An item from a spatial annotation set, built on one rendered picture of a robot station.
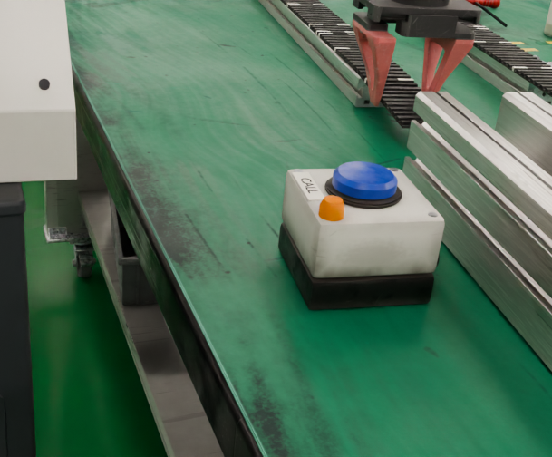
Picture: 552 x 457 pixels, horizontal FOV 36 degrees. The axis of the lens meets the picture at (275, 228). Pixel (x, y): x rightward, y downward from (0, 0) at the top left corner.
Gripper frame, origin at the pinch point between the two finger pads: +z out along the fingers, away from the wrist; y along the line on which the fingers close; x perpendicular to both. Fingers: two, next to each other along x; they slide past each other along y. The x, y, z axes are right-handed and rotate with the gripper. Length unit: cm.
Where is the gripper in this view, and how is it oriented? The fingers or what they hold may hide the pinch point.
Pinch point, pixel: (401, 96)
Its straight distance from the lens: 82.8
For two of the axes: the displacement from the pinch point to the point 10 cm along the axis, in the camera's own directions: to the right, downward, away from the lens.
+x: -2.3, -4.7, 8.6
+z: -0.9, 8.8, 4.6
